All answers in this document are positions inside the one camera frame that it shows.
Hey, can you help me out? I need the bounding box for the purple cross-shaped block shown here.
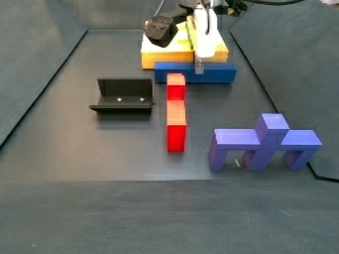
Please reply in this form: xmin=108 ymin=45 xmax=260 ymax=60
xmin=208 ymin=113 xmax=322 ymax=171

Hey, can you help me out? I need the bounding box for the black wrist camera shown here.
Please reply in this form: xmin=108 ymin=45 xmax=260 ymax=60
xmin=143 ymin=14 xmax=186 ymax=48

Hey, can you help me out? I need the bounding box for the green rectangular block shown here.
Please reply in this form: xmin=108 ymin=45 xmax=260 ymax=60
xmin=186 ymin=16 xmax=196 ymax=51

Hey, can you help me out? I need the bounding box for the black L-shaped bracket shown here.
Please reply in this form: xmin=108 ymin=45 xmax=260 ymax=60
xmin=90 ymin=77 xmax=154 ymax=112

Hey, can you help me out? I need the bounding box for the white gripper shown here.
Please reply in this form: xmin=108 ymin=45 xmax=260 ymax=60
xmin=180 ymin=0 xmax=230 ymax=74

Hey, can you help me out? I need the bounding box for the red stepped block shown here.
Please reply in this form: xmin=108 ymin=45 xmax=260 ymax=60
xmin=167 ymin=73 xmax=187 ymax=152

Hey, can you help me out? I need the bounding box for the yellow peg board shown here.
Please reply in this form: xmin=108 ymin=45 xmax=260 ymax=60
xmin=139 ymin=20 xmax=231 ymax=70

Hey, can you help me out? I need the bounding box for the long blue rectangular block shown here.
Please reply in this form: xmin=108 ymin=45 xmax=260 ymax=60
xmin=154 ymin=62 xmax=238 ymax=83

